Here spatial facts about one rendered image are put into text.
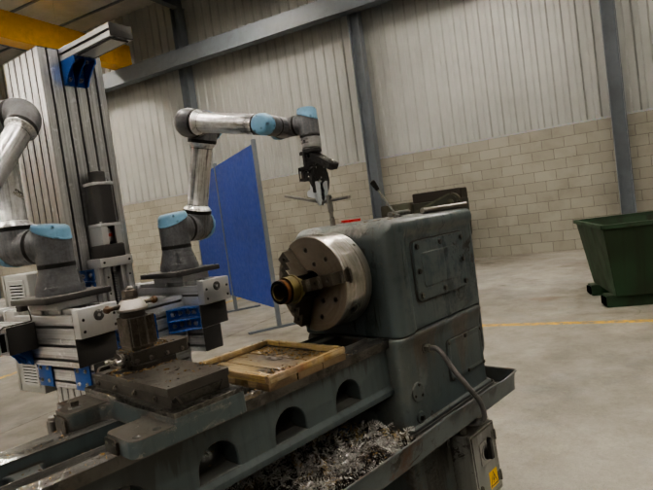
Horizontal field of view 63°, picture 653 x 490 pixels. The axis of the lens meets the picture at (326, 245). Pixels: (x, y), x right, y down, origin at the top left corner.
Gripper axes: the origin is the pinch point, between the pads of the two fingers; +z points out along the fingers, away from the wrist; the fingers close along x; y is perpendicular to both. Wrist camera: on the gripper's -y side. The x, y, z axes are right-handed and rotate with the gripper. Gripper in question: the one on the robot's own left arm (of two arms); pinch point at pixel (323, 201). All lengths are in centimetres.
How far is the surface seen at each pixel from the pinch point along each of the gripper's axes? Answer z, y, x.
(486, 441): 96, -39, -29
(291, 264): 19.6, -8.7, 27.9
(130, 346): 32, -7, 84
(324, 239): 12.7, -19.2, 21.8
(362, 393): 62, -28, 22
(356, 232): 12.3, -20.2, 7.0
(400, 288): 31.8, -33.9, 4.5
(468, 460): 99, -37, -19
